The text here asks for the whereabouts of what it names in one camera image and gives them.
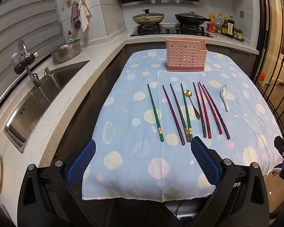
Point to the purple hanging towel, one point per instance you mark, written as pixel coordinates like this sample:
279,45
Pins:
74,16

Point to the gold flower spoon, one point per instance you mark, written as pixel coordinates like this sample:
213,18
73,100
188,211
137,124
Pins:
187,93

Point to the wall outlet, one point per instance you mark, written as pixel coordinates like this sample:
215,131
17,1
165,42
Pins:
241,14

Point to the dark red chopstick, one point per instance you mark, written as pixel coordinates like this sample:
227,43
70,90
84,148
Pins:
199,111
221,123

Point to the brown chopstick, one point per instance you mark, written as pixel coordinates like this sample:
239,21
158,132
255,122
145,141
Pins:
179,113

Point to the white hanging towel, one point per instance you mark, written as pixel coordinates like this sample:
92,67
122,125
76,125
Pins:
84,16

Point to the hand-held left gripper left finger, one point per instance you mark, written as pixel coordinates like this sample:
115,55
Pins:
81,164

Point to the black gas stove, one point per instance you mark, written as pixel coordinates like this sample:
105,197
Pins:
170,33

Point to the black wok lid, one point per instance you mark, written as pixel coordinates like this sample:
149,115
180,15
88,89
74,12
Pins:
190,15

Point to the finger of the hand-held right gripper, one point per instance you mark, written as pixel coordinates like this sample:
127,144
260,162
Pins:
282,146

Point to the stainless steel sink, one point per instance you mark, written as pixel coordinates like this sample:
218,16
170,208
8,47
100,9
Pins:
37,104

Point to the green dish soap bottle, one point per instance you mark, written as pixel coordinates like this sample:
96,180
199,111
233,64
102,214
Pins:
71,37

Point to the wall sticker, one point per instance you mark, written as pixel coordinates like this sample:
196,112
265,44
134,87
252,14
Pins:
68,3

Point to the red seasoning cups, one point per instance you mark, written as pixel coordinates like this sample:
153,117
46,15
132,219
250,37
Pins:
210,28

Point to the silver spoon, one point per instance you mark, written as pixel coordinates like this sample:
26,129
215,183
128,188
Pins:
223,91

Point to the sink soap dispenser pump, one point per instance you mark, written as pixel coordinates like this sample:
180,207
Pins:
47,72

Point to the pink perforated utensil holder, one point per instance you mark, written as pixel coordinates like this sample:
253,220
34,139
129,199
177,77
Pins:
179,52

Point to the chrome kitchen faucet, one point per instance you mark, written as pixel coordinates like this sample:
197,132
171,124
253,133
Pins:
34,78

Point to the clear plastic bottle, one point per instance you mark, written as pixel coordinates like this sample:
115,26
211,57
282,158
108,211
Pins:
219,19

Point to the black wok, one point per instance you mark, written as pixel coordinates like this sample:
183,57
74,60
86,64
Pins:
191,21

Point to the glass sliding door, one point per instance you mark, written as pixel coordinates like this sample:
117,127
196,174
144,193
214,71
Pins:
274,52

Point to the stainless steel bowl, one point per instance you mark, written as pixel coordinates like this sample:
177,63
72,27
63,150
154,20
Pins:
66,52

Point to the soy sauce bottle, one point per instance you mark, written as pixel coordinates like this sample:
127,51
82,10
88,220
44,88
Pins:
224,26

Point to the beige lidded pan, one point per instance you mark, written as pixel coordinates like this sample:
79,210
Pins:
146,15

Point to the purple-red chopstick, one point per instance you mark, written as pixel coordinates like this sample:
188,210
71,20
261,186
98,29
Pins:
173,114

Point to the window blinds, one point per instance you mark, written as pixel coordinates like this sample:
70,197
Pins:
19,23

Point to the small seasoning jars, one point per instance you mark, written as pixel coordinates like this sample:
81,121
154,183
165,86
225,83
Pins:
238,33

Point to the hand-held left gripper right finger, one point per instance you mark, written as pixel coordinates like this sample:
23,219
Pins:
204,160

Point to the green chopstick with gold band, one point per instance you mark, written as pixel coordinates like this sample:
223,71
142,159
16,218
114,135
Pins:
155,112
188,123

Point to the beige wok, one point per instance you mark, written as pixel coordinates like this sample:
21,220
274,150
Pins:
148,21

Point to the dark sauce bottle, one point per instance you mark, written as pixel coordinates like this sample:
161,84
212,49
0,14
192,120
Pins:
230,29

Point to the bright red chopstick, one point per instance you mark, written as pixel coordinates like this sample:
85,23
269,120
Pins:
216,123
206,123

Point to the blue printed tablecloth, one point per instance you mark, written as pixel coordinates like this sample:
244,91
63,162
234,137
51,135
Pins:
132,146

